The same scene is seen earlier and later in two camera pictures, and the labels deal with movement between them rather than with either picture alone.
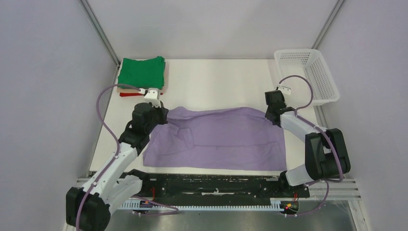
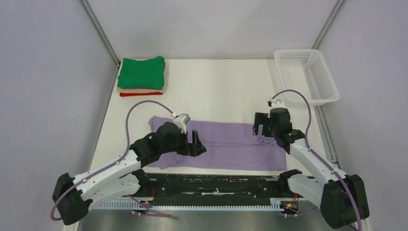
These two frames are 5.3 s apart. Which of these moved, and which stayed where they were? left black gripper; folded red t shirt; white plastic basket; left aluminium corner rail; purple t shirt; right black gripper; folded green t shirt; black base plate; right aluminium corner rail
Moved: right black gripper; left black gripper; purple t shirt
Stayed: folded red t shirt; right aluminium corner rail; white plastic basket; black base plate; left aluminium corner rail; folded green t shirt
